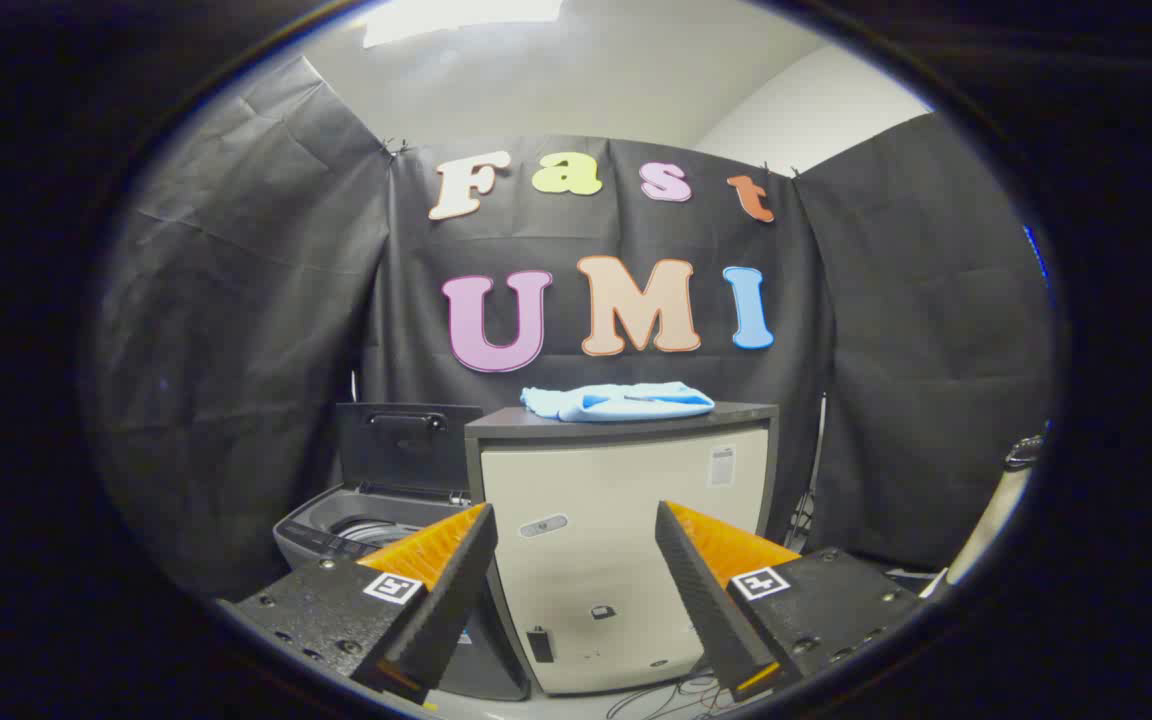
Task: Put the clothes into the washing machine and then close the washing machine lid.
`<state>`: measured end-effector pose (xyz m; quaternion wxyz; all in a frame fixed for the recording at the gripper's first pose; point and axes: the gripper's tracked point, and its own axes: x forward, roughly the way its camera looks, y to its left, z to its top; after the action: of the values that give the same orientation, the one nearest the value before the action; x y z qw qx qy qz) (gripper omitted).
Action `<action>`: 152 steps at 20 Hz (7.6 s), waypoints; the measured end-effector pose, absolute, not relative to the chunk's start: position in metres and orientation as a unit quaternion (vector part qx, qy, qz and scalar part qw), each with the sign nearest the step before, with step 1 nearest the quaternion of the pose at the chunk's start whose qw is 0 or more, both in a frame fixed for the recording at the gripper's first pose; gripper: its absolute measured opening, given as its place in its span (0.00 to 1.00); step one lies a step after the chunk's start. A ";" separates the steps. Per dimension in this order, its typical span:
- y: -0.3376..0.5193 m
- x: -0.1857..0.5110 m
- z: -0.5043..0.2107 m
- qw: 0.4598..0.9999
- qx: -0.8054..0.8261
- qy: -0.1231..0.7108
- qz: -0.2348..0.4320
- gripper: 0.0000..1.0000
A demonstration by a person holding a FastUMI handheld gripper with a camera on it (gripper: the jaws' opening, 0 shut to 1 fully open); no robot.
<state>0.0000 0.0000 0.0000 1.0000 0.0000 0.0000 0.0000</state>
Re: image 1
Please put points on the light blue shirt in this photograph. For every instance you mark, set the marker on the light blue shirt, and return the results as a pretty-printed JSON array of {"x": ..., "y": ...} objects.
[{"x": 616, "y": 403}]

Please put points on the beige cabinet with dark top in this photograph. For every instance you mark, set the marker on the beige cabinet with dark top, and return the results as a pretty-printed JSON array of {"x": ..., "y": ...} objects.
[{"x": 596, "y": 480}]

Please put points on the black backdrop cloth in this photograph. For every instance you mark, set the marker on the black backdrop cloth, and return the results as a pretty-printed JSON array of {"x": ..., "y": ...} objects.
[{"x": 276, "y": 300}]

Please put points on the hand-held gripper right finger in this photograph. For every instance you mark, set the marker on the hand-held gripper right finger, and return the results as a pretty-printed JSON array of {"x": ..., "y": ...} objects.
[{"x": 701, "y": 590}]

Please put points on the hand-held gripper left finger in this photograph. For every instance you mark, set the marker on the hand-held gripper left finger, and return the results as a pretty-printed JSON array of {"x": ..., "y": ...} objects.
[{"x": 456, "y": 585}]

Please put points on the grey washing machine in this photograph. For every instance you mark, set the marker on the grey washing machine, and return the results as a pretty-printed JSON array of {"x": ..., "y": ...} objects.
[{"x": 316, "y": 527}]

